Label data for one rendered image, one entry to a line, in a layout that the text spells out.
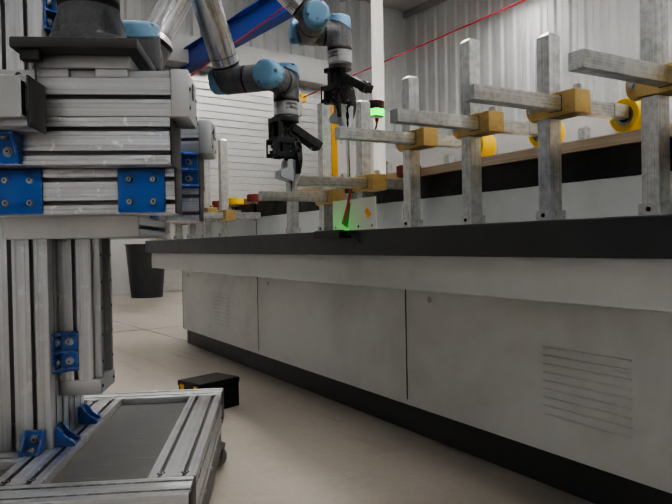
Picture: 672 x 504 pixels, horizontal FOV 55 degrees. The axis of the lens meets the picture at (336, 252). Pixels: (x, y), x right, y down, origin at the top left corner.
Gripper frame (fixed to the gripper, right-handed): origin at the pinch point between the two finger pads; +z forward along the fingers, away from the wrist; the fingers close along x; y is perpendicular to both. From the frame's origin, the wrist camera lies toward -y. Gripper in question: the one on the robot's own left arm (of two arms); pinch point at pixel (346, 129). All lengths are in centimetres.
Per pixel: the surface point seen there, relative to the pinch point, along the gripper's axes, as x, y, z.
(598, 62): 49, -91, 6
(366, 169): -7.7, -1.7, 11.8
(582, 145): -3, -71, 12
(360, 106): -6.4, -0.7, -8.0
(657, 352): 3, -88, 60
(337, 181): 5.7, -0.7, 16.3
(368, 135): 19.0, -22.5, 6.5
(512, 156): -10, -49, 12
